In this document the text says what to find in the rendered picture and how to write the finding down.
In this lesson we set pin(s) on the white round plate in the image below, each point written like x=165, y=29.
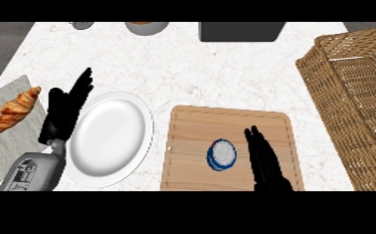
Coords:
x=109, y=138

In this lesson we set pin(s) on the golden croissant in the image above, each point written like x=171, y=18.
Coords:
x=16, y=110

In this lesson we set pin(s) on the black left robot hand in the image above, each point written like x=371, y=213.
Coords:
x=60, y=112

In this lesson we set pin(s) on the brown wicker basket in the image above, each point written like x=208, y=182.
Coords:
x=342, y=112

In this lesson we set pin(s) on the wooden cutting board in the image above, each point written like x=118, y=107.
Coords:
x=200, y=135

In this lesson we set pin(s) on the dark grey box appliance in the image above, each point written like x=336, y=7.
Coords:
x=239, y=31

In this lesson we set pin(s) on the grey round bowl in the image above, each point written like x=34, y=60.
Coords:
x=146, y=28

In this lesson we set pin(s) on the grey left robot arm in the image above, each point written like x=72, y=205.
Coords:
x=31, y=170

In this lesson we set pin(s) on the small grey round object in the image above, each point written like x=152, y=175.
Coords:
x=81, y=25

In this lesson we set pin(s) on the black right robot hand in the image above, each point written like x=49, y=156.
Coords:
x=267, y=161

